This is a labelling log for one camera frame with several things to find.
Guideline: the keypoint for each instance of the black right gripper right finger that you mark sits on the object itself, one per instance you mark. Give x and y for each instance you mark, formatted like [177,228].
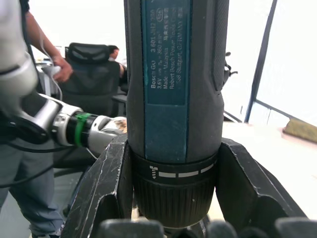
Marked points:
[244,183]

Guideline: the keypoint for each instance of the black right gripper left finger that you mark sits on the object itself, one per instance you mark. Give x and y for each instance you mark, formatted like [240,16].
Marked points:
[99,178]

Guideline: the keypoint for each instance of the blue grey electric screwdriver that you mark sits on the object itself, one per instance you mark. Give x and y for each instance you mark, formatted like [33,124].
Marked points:
[173,99]

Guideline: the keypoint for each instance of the small white handheld device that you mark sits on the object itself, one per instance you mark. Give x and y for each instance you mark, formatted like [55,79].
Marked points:
[50,69]

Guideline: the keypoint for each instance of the bare person's hand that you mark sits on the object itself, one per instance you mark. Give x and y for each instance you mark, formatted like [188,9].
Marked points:
[62,70]

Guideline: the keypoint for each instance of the person in grey trousers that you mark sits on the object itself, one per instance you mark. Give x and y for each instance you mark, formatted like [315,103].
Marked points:
[27,188]

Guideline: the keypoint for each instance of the olive brown rough pad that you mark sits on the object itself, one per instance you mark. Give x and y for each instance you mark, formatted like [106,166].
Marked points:
[301,130]

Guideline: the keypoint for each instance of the black mesh office chair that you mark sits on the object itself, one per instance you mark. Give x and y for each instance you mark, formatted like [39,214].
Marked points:
[91,77]

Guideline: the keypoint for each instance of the seated dark-haired person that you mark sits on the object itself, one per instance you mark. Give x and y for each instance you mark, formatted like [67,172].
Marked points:
[114,55]

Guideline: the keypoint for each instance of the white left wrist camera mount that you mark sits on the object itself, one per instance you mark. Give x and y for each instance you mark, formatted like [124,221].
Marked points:
[106,129]

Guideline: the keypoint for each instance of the black window frame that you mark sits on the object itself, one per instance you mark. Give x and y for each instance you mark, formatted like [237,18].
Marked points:
[261,62]

